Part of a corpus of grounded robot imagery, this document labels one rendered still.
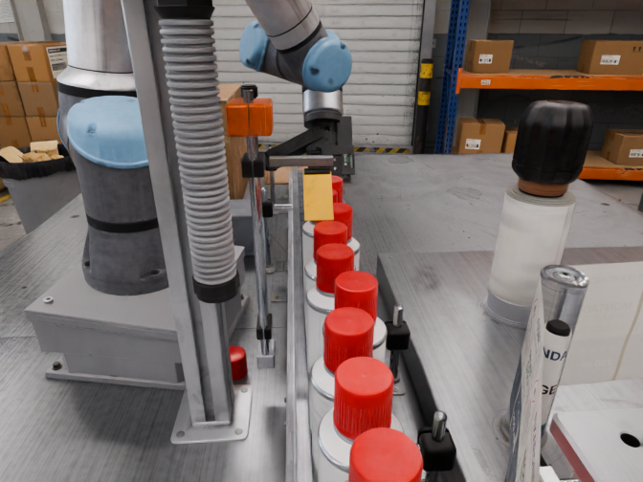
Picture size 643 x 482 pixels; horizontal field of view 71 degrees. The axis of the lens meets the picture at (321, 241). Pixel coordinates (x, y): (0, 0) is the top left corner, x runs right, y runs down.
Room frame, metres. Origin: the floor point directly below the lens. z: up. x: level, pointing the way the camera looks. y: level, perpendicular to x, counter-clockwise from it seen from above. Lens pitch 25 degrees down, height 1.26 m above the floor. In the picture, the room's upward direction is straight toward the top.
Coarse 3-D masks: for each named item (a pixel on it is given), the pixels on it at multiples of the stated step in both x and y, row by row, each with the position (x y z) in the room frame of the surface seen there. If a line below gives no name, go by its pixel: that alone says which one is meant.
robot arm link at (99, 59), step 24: (72, 0) 0.66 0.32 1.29; (96, 0) 0.65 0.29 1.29; (120, 0) 0.67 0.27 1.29; (72, 24) 0.66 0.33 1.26; (96, 24) 0.65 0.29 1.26; (120, 24) 0.67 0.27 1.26; (72, 48) 0.66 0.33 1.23; (96, 48) 0.65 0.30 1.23; (120, 48) 0.67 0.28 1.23; (72, 72) 0.65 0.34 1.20; (96, 72) 0.65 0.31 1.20; (120, 72) 0.67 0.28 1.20; (72, 96) 0.64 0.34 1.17; (96, 96) 0.64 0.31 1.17
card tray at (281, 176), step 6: (282, 168) 1.45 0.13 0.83; (288, 168) 1.45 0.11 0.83; (300, 168) 1.45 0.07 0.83; (264, 174) 1.30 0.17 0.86; (276, 174) 1.39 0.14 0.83; (282, 174) 1.39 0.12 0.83; (288, 174) 1.39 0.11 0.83; (264, 180) 1.30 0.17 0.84; (276, 180) 1.33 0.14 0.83; (282, 180) 1.33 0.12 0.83; (288, 180) 1.33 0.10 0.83
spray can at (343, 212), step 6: (336, 204) 0.46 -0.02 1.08; (342, 204) 0.46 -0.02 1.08; (336, 210) 0.44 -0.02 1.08; (342, 210) 0.44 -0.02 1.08; (348, 210) 0.44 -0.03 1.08; (336, 216) 0.43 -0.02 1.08; (342, 216) 0.43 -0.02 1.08; (348, 216) 0.44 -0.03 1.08; (342, 222) 0.43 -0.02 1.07; (348, 222) 0.44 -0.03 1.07; (348, 228) 0.44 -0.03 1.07; (348, 234) 0.44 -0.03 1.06; (348, 240) 0.44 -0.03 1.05; (354, 240) 0.45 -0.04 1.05; (348, 246) 0.44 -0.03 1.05; (354, 246) 0.44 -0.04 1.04; (354, 252) 0.43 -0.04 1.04; (354, 258) 0.43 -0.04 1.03; (354, 264) 0.43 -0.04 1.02
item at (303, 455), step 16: (304, 320) 0.42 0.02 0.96; (304, 336) 0.39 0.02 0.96; (304, 352) 0.36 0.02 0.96; (304, 368) 0.34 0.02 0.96; (304, 384) 0.32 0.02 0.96; (304, 400) 0.30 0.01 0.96; (304, 416) 0.28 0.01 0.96; (304, 432) 0.26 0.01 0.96; (304, 448) 0.25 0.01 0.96; (304, 464) 0.23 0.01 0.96; (304, 480) 0.22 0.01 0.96
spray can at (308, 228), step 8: (336, 192) 0.50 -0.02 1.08; (336, 200) 0.49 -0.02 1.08; (304, 224) 0.50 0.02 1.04; (312, 224) 0.49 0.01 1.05; (304, 232) 0.49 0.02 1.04; (312, 232) 0.48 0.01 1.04; (304, 240) 0.49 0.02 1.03; (312, 240) 0.48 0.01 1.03; (304, 248) 0.49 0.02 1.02; (312, 248) 0.48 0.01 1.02; (304, 256) 0.49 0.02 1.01; (312, 256) 0.48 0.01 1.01; (304, 264) 0.49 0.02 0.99; (304, 280) 0.49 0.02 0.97; (304, 288) 0.49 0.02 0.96; (304, 296) 0.49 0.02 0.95; (304, 304) 0.49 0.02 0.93; (304, 312) 0.49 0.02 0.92
